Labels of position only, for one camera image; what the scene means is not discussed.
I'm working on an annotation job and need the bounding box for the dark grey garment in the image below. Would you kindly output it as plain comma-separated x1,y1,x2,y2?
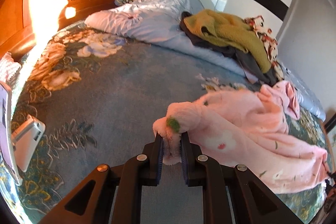
179,11,278,86

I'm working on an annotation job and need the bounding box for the light blue floral quilt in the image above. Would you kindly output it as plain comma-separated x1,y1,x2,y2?
85,0,326,119

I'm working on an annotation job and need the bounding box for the red white patterned garment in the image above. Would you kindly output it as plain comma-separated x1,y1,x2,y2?
244,15,284,81

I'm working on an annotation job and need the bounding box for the pink fleece garment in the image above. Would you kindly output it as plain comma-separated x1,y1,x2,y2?
153,81,329,194

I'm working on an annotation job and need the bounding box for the black speaker box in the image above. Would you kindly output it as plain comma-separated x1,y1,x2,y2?
324,113,336,134

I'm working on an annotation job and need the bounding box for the olive green garment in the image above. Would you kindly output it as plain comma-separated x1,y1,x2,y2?
182,9,271,73

